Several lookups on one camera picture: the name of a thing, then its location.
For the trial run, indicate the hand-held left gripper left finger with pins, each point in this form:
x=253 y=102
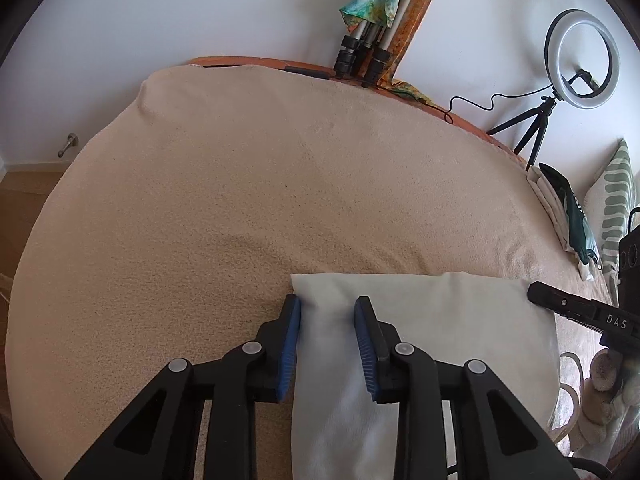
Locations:
x=290 y=345

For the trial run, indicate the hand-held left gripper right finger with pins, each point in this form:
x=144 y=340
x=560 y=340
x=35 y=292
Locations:
x=364 y=345

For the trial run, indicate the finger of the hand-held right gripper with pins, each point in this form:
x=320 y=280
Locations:
x=560 y=302

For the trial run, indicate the white camisole top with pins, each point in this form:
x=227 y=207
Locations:
x=450 y=320

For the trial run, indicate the stack of folded clothes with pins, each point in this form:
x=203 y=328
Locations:
x=575 y=215

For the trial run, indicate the white folded garment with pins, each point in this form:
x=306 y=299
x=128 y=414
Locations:
x=587 y=270

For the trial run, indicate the green patterned pillow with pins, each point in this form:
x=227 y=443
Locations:
x=615 y=200

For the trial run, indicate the cream folded garment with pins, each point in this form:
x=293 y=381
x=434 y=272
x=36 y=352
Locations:
x=547 y=200

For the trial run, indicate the pale patterned rug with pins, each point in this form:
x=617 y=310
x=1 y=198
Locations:
x=567 y=410

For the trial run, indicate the beige blanket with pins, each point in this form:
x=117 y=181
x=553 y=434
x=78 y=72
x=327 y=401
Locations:
x=225 y=210

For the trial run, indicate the silver folded tripod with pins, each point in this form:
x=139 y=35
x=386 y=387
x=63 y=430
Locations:
x=377 y=62

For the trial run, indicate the metal door stopper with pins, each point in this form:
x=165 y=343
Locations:
x=69 y=144

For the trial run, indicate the orange patterned scarf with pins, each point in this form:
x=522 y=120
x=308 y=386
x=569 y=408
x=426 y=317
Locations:
x=420 y=5

